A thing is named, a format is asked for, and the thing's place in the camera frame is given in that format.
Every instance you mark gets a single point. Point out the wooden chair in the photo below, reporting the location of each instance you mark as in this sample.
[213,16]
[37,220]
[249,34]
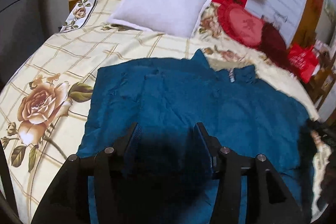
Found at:
[323,78]

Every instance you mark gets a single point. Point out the white square pillow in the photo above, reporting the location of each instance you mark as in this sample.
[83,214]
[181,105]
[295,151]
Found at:
[173,17]

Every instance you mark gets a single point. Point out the cream floral checked bedsheet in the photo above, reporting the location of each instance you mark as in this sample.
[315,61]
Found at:
[45,105]

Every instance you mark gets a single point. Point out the teal blue padded jacket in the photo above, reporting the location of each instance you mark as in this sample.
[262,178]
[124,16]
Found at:
[163,181]

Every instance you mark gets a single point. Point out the dark red fuzzy cushion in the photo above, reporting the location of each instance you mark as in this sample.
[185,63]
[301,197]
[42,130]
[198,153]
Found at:
[273,45]

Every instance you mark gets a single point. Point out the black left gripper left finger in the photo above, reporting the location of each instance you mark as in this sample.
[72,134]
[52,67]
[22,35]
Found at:
[67,198]

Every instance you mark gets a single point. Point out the red heart-shaped cushion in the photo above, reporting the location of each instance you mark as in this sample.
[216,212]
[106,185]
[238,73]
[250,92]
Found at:
[240,25]

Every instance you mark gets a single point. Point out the red shopping bag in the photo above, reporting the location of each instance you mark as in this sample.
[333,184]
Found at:
[304,61]

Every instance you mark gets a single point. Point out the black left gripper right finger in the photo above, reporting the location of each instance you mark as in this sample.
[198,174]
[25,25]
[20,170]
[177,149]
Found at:
[250,188]

